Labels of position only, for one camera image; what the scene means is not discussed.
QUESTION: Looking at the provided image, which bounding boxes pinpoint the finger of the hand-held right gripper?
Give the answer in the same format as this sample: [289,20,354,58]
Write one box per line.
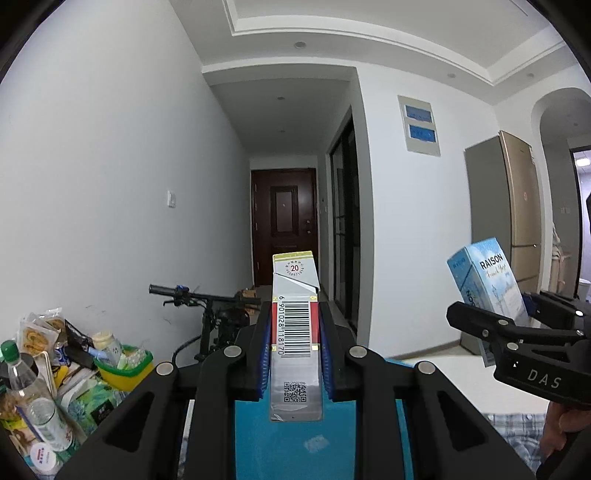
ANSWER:
[522,290,591,330]
[446,301,525,366]

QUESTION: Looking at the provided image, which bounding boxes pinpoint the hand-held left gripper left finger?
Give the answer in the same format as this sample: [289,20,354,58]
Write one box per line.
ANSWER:
[54,302,273,480]

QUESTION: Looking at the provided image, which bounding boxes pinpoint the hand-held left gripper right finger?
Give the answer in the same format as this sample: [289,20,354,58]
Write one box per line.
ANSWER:
[318,302,539,480]

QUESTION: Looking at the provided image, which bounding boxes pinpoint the white barcode cigarette pack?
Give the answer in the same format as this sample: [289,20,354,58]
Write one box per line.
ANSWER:
[269,250,324,423]

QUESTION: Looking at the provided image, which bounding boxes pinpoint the light blue cigarette box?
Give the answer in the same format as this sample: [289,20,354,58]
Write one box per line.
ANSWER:
[447,237,530,368]

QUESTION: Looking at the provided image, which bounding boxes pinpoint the blue plastic basin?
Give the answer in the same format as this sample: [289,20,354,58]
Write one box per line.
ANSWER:
[182,357,416,480]

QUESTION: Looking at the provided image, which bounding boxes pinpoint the person's right hand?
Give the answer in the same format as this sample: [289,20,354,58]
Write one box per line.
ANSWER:
[542,401,591,446]

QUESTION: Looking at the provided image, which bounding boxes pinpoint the beige hanging cloth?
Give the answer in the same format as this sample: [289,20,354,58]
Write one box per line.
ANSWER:
[551,225,570,288]

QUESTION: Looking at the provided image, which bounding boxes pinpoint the black bicycle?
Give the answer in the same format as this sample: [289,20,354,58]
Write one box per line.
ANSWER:
[148,284,262,366]

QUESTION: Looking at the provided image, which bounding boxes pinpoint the gold and grey fridge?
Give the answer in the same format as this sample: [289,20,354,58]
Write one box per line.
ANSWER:
[464,130,542,356]

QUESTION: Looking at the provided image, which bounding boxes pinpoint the black framed glass door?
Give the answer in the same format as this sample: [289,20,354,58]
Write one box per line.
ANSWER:
[329,106,361,333]

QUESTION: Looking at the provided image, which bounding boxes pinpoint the yellow plastic container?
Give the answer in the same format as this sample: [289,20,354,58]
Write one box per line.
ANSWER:
[95,344,154,393]

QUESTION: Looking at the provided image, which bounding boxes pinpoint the dark brown entrance door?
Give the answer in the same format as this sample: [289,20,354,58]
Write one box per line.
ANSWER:
[252,168,318,287]

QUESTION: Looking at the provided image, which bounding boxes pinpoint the green tissue pack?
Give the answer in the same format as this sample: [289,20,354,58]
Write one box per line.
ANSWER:
[60,376,129,437]

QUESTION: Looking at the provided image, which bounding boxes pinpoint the black plastic bag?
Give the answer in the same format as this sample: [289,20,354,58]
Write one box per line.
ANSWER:
[65,320,96,366]

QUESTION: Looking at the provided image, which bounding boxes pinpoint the cookie snack packets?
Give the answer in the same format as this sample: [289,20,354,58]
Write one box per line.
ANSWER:
[18,308,66,357]

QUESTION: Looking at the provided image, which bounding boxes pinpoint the clear plastic bottle green cap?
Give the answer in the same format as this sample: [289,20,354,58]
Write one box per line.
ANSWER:
[0,340,75,454]

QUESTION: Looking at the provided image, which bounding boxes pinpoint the white round jar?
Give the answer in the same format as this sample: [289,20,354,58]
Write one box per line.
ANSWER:
[27,440,59,476]

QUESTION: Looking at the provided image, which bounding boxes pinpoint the grey wall panel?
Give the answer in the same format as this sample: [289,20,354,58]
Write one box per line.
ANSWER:
[398,95,441,157]

